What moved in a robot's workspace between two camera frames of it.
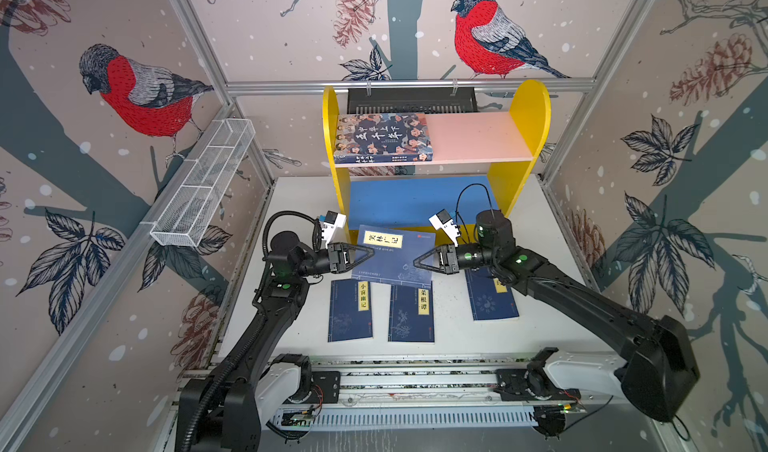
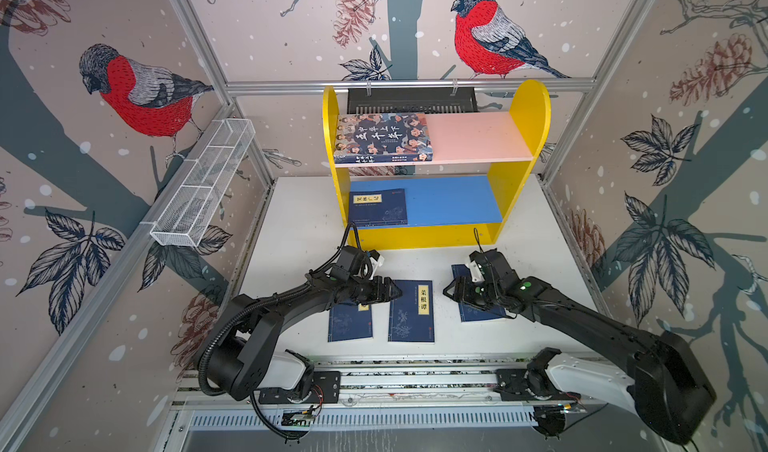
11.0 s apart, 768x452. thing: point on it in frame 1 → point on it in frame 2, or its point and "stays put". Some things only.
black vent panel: (411, 101) stays put
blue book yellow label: (395, 251) → (381, 207)
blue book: (411, 313) stays put
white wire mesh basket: (185, 217) stays put
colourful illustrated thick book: (383, 138) stays put
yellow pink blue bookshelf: (480, 161) stays put
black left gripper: (338, 259) → (381, 297)
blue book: (349, 315) stays put
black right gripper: (444, 251) → (460, 290)
